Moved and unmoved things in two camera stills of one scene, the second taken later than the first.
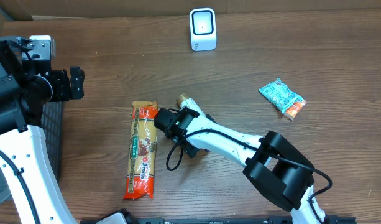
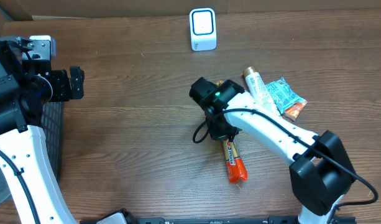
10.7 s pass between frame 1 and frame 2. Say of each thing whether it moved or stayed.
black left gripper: stayed
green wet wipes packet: stayed
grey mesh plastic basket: stayed
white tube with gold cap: moved
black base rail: stayed
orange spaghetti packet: moved
